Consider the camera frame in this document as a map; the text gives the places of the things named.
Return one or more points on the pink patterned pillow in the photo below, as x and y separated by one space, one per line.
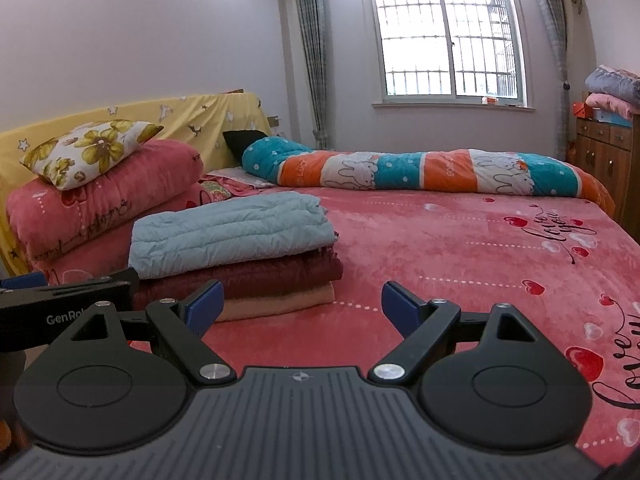
225 187

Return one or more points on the yellow floral pillow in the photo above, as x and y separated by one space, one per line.
95 152

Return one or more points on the yellow headboard cover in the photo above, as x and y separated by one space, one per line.
200 115

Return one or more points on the stack of folded blankets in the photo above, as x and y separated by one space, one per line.
612 81

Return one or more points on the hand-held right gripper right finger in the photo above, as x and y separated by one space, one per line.
400 307

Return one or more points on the small orange windowsill object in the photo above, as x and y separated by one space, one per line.
490 100

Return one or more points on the wooden cabinet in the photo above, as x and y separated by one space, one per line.
605 165

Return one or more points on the pink printed bed blanket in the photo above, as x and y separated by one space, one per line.
450 260

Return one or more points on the pink folded quilt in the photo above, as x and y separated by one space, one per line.
612 104

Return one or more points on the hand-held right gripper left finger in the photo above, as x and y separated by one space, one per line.
205 307

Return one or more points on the barred window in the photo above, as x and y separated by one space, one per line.
445 30

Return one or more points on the orange box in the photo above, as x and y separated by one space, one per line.
582 110

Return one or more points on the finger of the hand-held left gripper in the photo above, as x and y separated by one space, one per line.
22 281

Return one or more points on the teal orange white rolled quilt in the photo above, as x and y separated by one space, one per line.
400 170

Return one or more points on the beige folded garment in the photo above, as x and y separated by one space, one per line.
280 302

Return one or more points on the pink folded plush blanket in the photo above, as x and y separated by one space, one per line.
125 195

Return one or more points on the black pillow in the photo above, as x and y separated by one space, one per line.
242 141

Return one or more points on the grey checked curtain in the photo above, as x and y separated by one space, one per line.
312 60
550 60

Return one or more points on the light blue puffer jacket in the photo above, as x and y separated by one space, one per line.
230 232

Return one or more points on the teal folded cloth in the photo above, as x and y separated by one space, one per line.
612 119

